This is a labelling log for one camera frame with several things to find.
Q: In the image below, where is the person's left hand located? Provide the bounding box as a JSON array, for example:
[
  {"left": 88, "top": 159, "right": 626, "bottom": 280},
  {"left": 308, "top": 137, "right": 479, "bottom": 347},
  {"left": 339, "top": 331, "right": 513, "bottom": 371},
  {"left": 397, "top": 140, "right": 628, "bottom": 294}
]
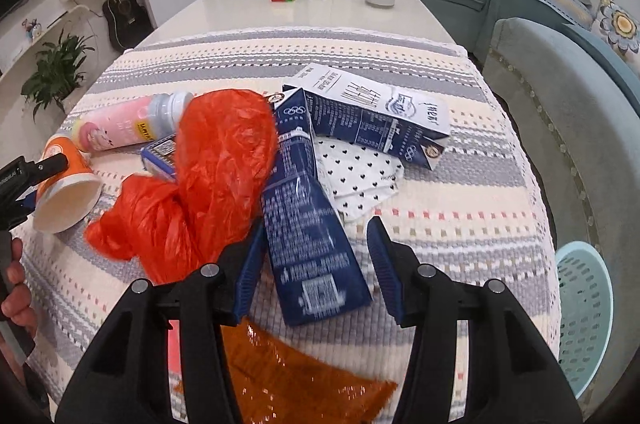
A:
[{"left": 0, "top": 237, "right": 38, "bottom": 337}]

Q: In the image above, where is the red plastic bag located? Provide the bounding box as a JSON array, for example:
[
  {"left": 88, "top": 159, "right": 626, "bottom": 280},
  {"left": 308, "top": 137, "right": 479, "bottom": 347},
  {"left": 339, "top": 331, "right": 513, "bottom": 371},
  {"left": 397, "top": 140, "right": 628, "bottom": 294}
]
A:
[{"left": 84, "top": 88, "right": 279, "bottom": 287}]

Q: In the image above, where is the floral cushion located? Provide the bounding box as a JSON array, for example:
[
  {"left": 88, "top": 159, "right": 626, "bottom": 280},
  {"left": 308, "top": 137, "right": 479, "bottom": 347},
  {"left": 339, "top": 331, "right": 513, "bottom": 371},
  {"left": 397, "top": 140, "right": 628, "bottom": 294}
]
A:
[{"left": 592, "top": 0, "right": 640, "bottom": 65}]

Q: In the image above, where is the small blue box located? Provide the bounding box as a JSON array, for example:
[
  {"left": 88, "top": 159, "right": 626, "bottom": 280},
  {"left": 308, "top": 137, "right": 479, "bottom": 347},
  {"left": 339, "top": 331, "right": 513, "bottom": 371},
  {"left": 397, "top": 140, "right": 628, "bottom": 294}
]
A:
[{"left": 140, "top": 134, "right": 181, "bottom": 182}]

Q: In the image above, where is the blue pillow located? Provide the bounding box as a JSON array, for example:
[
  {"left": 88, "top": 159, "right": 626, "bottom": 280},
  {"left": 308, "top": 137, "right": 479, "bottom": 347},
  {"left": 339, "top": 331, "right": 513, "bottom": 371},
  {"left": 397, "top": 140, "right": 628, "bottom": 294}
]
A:
[{"left": 560, "top": 22, "right": 640, "bottom": 90}]

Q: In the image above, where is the striped woven tablecloth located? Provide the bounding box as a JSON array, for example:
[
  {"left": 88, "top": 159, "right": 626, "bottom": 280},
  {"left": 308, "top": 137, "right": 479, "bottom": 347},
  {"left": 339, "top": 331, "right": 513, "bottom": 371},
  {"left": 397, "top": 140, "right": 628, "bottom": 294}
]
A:
[{"left": 10, "top": 29, "right": 558, "bottom": 424}]

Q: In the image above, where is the orange snack wrapper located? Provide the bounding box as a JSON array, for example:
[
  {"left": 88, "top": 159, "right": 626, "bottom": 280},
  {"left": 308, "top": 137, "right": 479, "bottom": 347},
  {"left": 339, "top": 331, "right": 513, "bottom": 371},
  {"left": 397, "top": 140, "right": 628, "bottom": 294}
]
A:
[{"left": 170, "top": 319, "right": 399, "bottom": 424}]

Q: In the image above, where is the green potted plant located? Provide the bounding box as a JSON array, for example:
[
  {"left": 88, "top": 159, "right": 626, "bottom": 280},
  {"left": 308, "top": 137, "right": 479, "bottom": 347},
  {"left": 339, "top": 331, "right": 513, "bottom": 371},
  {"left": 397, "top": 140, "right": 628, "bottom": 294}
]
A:
[{"left": 21, "top": 29, "right": 96, "bottom": 120}]

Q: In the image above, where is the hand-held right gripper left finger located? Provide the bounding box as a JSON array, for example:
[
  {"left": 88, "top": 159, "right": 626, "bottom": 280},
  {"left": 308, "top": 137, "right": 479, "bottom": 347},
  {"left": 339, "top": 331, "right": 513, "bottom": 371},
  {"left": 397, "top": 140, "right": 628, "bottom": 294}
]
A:
[{"left": 55, "top": 217, "right": 268, "bottom": 424}]

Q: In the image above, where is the dark blue milk carton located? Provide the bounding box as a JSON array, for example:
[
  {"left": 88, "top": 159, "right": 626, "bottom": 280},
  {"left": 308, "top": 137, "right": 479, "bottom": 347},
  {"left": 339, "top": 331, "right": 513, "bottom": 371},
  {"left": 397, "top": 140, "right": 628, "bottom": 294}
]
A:
[{"left": 260, "top": 87, "right": 373, "bottom": 327}]

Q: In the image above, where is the orange paper cup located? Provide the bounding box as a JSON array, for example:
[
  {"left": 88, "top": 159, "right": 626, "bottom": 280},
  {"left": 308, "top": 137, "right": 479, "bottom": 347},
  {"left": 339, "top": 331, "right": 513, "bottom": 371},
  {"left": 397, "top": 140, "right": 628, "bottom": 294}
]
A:
[{"left": 32, "top": 135, "right": 102, "bottom": 234}]

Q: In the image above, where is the curved white shelf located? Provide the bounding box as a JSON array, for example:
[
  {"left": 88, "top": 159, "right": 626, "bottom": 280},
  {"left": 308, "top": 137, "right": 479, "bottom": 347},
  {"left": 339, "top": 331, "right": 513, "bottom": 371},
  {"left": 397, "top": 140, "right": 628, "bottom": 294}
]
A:
[{"left": 0, "top": 4, "right": 91, "bottom": 80}]

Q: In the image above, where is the blue and white milk carton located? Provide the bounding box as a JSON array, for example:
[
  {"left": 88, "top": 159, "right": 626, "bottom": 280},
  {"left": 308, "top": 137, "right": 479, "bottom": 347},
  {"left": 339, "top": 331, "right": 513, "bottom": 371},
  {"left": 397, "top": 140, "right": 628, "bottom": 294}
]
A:
[{"left": 282, "top": 64, "right": 451, "bottom": 171}]

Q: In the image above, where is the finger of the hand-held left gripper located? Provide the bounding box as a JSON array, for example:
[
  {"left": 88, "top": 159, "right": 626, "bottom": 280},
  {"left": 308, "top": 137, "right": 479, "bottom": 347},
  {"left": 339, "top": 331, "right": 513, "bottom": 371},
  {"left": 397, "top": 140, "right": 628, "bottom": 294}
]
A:
[
  {"left": 0, "top": 189, "right": 38, "bottom": 232},
  {"left": 0, "top": 153, "right": 69, "bottom": 195}
]

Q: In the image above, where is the blue-green sofa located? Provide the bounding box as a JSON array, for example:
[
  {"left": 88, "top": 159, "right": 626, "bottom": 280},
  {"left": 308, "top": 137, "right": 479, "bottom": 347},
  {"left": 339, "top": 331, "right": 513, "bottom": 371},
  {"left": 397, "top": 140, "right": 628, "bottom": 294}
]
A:
[{"left": 332, "top": 0, "right": 640, "bottom": 405}]

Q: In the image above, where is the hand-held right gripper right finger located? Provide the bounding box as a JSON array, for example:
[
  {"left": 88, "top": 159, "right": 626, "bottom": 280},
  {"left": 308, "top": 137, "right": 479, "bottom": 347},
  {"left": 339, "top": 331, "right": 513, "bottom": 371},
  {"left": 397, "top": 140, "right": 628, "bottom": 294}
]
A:
[{"left": 366, "top": 215, "right": 583, "bottom": 424}]

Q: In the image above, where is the pink bottle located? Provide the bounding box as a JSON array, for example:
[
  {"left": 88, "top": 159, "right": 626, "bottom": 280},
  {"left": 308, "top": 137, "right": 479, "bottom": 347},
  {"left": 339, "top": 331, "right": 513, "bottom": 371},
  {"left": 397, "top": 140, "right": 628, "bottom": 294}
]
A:
[{"left": 70, "top": 92, "right": 196, "bottom": 153}]

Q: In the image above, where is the light blue plastic basket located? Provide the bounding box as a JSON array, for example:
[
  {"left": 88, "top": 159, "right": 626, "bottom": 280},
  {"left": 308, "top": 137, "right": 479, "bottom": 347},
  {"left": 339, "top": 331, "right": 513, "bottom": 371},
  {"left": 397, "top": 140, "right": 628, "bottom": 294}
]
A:
[{"left": 555, "top": 241, "right": 614, "bottom": 400}]

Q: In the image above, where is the heart-printed white paper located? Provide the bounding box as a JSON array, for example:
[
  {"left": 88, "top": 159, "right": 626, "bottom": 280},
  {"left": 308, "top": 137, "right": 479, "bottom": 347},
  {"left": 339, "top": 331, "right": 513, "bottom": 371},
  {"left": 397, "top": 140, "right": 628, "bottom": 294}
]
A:
[{"left": 314, "top": 137, "right": 406, "bottom": 225}]

